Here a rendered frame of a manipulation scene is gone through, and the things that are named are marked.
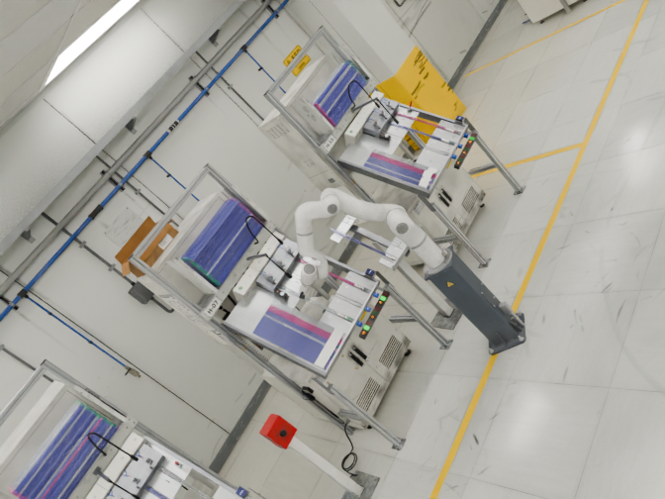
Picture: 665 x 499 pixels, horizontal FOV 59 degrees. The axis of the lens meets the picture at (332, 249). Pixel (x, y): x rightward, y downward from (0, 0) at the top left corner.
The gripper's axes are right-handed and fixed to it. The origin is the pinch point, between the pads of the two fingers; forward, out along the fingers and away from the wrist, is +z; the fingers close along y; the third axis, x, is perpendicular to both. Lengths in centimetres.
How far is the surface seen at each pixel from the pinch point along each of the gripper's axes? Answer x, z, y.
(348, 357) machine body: 40, 46, 8
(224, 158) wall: -148, 118, -120
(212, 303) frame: -46, 8, 33
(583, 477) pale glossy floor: 161, -55, 36
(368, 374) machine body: 56, 57, 8
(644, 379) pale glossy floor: 169, -67, -17
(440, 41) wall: -55, 181, -442
